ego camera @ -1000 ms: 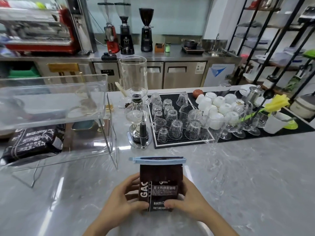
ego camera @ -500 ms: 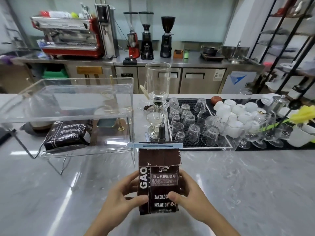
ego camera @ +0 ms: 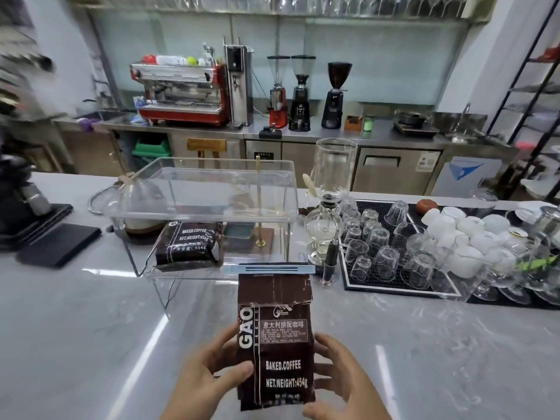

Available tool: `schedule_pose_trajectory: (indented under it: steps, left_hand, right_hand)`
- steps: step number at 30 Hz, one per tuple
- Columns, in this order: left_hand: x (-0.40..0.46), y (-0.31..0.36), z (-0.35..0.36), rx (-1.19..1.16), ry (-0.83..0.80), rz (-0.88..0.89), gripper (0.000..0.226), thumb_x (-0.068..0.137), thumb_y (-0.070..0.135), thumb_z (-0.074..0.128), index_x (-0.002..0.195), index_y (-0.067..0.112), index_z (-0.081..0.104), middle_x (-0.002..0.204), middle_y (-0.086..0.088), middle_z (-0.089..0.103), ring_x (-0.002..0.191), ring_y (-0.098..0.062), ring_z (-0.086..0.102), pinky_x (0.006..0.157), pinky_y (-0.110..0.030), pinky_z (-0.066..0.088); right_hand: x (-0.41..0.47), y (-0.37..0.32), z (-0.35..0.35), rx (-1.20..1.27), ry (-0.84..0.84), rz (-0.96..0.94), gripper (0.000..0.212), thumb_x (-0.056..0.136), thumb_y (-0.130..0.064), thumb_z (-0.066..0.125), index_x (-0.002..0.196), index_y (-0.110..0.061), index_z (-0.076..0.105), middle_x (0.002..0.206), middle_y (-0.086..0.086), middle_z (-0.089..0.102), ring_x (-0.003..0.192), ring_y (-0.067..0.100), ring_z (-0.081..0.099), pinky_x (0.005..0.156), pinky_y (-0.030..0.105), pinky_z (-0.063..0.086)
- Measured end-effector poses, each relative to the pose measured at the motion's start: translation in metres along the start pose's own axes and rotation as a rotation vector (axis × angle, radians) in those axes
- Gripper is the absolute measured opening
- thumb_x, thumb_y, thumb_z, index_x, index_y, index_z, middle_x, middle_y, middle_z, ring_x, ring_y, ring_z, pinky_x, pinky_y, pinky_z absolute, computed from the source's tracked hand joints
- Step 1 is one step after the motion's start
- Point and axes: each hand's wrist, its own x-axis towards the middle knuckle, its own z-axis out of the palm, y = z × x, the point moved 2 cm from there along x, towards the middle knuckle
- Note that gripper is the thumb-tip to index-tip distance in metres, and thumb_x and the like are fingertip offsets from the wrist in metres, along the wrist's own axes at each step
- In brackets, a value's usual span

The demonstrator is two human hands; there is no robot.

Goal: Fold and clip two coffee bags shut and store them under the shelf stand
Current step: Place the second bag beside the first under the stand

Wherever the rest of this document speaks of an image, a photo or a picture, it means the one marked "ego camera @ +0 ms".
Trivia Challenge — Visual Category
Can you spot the glass siphon coffee maker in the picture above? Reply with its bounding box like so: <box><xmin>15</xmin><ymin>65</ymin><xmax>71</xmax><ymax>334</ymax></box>
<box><xmin>303</xmin><ymin>137</ymin><xmax>359</xmax><ymax>287</ymax></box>

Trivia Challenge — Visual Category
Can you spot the glass lid steel rim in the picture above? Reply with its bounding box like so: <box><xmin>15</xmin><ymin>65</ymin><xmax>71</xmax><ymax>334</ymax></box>
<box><xmin>86</xmin><ymin>184</ymin><xmax>121</xmax><ymax>215</ymax></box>

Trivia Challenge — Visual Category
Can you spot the black round kettle base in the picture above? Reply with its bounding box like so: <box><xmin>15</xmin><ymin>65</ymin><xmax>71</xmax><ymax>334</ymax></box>
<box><xmin>107</xmin><ymin>225</ymin><xmax>165</xmax><ymax>243</ymax></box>

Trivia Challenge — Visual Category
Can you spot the clear glass kettle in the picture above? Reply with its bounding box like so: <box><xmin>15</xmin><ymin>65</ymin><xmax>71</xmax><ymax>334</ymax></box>
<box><xmin>111</xmin><ymin>172</ymin><xmax>169</xmax><ymax>235</ymax></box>

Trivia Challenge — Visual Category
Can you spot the pile of white ceramic cups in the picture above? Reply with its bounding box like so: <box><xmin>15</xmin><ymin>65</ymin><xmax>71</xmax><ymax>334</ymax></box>
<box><xmin>421</xmin><ymin>206</ymin><xmax>530</xmax><ymax>278</ymax></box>

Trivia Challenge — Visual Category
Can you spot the steel water boiler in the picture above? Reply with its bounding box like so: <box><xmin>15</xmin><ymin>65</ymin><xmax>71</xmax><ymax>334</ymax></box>
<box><xmin>223</xmin><ymin>37</ymin><xmax>256</xmax><ymax>128</ymax></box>

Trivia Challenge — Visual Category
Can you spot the black metal shelf rack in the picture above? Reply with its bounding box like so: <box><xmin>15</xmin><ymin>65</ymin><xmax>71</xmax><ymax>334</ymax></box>
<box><xmin>485</xmin><ymin>0</ymin><xmax>560</xmax><ymax>197</ymax></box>

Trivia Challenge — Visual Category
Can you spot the black white-edged bar mat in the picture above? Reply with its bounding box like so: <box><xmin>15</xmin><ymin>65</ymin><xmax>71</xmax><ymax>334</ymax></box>
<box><xmin>339</xmin><ymin>199</ymin><xmax>463</xmax><ymax>300</ymax></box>

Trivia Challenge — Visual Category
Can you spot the white panel with blue mark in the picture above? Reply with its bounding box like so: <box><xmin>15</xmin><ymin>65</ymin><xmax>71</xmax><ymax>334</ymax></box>
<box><xmin>430</xmin><ymin>156</ymin><xmax>502</xmax><ymax>198</ymax></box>

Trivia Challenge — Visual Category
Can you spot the blue plastic bag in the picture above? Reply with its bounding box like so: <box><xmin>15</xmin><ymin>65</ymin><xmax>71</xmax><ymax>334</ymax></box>
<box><xmin>132</xmin><ymin>96</ymin><xmax>152</xmax><ymax>125</ymax></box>

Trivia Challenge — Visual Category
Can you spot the black grinder on tray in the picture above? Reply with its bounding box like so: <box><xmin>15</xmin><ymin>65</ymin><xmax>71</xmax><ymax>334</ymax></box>
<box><xmin>0</xmin><ymin>155</ymin><xmax>74</xmax><ymax>252</ymax></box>

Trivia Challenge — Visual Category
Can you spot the black grinder dark hopper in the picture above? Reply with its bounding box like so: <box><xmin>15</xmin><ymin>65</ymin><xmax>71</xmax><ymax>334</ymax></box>
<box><xmin>321</xmin><ymin>61</ymin><xmax>354</xmax><ymax>130</ymax></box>

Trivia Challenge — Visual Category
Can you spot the black cooking pot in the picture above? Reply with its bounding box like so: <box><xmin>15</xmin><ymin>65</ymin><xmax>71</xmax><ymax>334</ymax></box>
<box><xmin>393</xmin><ymin>108</ymin><xmax>432</xmax><ymax>127</ymax></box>

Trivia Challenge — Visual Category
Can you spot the red espresso machine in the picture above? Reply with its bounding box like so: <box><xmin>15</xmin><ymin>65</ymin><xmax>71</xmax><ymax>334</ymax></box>
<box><xmin>129</xmin><ymin>54</ymin><xmax>230</xmax><ymax>127</ymax></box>

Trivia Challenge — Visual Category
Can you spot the row of colourful cups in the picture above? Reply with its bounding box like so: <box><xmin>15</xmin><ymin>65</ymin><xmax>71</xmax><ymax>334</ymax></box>
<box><xmin>142</xmin><ymin>54</ymin><xmax>215</xmax><ymax>68</ymax></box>

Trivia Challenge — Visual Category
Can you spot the teal ceramic dish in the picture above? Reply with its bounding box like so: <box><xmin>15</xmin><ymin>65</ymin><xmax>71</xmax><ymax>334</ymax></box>
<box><xmin>223</xmin><ymin>223</ymin><xmax>253</xmax><ymax>240</ymax></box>

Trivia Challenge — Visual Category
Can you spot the green plastic bin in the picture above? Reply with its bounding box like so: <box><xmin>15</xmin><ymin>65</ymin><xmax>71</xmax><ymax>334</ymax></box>
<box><xmin>131</xmin><ymin>135</ymin><xmax>172</xmax><ymax>171</ymax></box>

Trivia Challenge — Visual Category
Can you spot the black induction cooker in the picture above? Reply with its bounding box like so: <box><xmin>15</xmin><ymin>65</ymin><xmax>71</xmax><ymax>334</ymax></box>
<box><xmin>392</xmin><ymin>121</ymin><xmax>440</xmax><ymax>138</ymax></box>

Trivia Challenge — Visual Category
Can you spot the stack of white saucers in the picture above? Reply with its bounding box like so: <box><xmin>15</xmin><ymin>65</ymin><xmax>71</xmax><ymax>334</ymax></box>
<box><xmin>507</xmin><ymin>203</ymin><xmax>545</xmax><ymax>226</ymax></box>

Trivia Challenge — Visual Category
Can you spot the red coffee grinder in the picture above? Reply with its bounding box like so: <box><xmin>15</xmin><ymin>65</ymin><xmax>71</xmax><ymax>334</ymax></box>
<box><xmin>267</xmin><ymin>55</ymin><xmax>291</xmax><ymax>130</ymax></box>

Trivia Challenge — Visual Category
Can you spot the long plain black bar mat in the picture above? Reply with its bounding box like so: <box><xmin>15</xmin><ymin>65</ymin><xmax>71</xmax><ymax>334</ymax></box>
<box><xmin>411</xmin><ymin>205</ymin><xmax>560</xmax><ymax>310</ymax></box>

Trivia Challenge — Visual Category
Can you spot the wide clear glass tumbler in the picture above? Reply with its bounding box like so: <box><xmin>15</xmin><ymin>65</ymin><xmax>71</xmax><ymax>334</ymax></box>
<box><xmin>471</xmin><ymin>190</ymin><xmax>499</xmax><ymax>211</ymax></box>

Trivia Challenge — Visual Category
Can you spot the yellow sponge brush green handle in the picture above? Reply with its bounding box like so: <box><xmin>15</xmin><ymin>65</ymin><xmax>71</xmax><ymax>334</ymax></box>
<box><xmin>514</xmin><ymin>253</ymin><xmax>560</xmax><ymax>272</ymax></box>

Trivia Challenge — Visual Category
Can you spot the plain black coffee bag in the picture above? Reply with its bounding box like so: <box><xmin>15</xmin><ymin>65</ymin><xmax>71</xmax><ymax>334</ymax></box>
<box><xmin>236</xmin><ymin>268</ymin><xmax>317</xmax><ymax>412</ymax></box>

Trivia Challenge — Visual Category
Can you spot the tall clear glass pitcher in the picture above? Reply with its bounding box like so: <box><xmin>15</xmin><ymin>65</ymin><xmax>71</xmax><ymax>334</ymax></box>
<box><xmin>430</xmin><ymin>247</ymin><xmax>489</xmax><ymax>302</ymax></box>

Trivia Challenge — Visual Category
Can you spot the clear stemmed glass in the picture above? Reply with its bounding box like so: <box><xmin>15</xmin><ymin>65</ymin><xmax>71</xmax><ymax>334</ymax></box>
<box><xmin>494</xmin><ymin>257</ymin><xmax>533</xmax><ymax>306</ymax></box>
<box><xmin>531</xmin><ymin>257</ymin><xmax>560</xmax><ymax>307</ymax></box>
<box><xmin>472</xmin><ymin>266</ymin><xmax>499</xmax><ymax>302</ymax></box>

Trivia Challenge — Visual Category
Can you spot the wooden chair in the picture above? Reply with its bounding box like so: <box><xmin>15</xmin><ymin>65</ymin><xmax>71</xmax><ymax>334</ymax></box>
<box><xmin>187</xmin><ymin>138</ymin><xmax>228</xmax><ymax>169</ymax></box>

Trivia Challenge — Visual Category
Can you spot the cluster of upturned glass cups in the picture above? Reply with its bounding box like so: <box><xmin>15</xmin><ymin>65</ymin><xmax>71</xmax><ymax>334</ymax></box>
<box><xmin>341</xmin><ymin>197</ymin><xmax>438</xmax><ymax>292</ymax></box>

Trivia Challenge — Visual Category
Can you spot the chrome sink faucet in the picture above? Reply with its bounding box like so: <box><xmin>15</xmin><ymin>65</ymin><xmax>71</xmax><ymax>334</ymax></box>
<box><xmin>450</xmin><ymin>102</ymin><xmax>475</xmax><ymax>143</ymax></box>

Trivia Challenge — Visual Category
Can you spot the stainless steel counter cabinet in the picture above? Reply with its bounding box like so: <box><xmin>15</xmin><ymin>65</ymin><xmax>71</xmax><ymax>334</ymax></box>
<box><xmin>94</xmin><ymin>113</ymin><xmax>522</xmax><ymax>197</ymax></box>

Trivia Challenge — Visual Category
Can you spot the steel french press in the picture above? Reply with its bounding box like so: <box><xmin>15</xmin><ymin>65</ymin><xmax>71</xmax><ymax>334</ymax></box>
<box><xmin>531</xmin><ymin>205</ymin><xmax>560</xmax><ymax>250</ymax></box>

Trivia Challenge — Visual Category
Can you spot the person's right hand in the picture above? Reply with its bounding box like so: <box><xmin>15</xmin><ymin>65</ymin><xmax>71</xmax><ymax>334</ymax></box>
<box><xmin>302</xmin><ymin>332</ymin><xmax>393</xmax><ymax>420</ymax></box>

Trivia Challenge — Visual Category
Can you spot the person's left hand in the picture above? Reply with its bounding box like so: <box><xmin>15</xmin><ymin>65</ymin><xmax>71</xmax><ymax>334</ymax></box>
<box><xmin>162</xmin><ymin>323</ymin><xmax>256</xmax><ymax>420</ymax></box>

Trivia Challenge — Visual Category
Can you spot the row of hanging stemmed glasses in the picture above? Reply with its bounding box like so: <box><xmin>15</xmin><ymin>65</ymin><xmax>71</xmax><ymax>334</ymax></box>
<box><xmin>162</xmin><ymin>0</ymin><xmax>471</xmax><ymax>17</ymax></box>

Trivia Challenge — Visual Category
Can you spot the clear acrylic shelf rack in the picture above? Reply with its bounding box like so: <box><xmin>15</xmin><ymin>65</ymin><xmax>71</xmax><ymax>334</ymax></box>
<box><xmin>89</xmin><ymin>157</ymin><xmax>300</xmax><ymax>311</ymax></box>

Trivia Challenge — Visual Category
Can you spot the black grinder clear hopper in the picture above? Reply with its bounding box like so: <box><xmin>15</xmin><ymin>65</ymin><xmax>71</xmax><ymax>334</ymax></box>
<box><xmin>288</xmin><ymin>55</ymin><xmax>317</xmax><ymax>132</ymax></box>

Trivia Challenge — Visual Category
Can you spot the brass drip stand wooden base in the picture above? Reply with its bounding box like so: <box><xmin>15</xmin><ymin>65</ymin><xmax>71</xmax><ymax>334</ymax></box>
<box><xmin>220</xmin><ymin>156</ymin><xmax>275</xmax><ymax>254</ymax></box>

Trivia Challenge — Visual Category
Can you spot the blue sealing clip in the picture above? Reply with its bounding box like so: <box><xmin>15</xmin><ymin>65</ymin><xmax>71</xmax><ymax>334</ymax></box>
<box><xmin>220</xmin><ymin>262</ymin><xmax>317</xmax><ymax>276</ymax></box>

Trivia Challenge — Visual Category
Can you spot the coffee bag with orange label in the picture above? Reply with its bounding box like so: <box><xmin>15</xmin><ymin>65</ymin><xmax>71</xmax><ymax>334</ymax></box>
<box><xmin>153</xmin><ymin>220</ymin><xmax>224</xmax><ymax>272</ymax></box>

